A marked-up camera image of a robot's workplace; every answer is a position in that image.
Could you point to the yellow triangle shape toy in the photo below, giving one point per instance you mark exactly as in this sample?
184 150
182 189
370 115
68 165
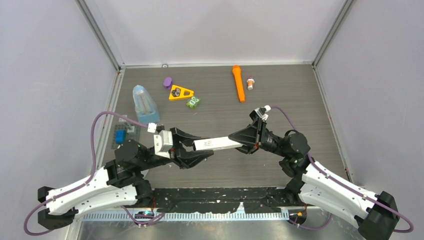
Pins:
185 93

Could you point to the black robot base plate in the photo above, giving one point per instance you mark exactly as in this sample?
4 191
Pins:
224 200

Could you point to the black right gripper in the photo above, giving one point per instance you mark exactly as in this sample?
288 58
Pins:
253 134

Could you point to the green owl toy block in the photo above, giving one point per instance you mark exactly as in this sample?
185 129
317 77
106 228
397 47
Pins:
193 102

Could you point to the white rectangular thermometer device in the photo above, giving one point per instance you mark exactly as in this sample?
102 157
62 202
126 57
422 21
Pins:
215 144

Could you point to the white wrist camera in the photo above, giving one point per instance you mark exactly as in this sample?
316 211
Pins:
262 112
163 140

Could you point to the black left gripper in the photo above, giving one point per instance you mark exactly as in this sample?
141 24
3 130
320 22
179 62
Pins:
190 158

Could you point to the purple cylinder toy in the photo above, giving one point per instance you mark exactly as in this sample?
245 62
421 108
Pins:
168 83

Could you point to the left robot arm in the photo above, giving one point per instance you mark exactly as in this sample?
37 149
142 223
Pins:
120 182

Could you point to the blue lego brick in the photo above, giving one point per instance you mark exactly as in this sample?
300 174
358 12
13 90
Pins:
120 136

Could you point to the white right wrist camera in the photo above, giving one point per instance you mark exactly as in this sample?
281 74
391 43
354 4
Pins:
262 112

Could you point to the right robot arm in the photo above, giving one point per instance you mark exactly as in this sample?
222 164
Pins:
313 184

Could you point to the blue transparent plastic container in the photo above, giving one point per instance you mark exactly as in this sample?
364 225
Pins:
145 108

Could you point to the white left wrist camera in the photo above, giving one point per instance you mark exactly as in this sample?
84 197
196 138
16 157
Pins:
163 140

